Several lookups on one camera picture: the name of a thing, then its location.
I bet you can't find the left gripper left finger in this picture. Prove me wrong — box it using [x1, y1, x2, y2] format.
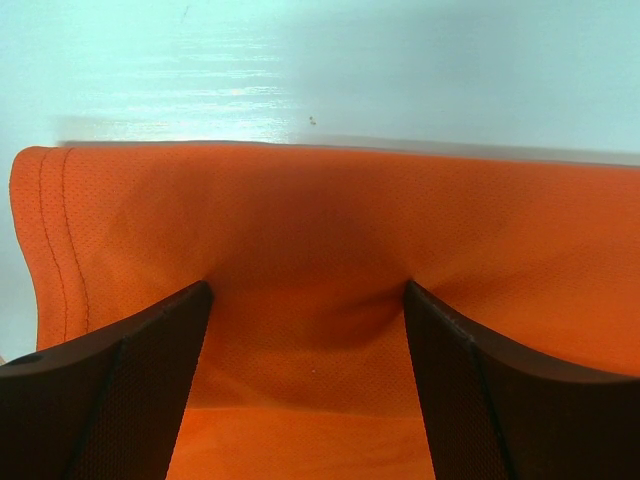
[1, 281, 213, 479]

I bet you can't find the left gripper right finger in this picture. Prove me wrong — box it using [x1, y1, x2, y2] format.
[403, 282, 639, 479]

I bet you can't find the orange t shirt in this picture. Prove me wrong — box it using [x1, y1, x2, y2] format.
[9, 144, 639, 479]

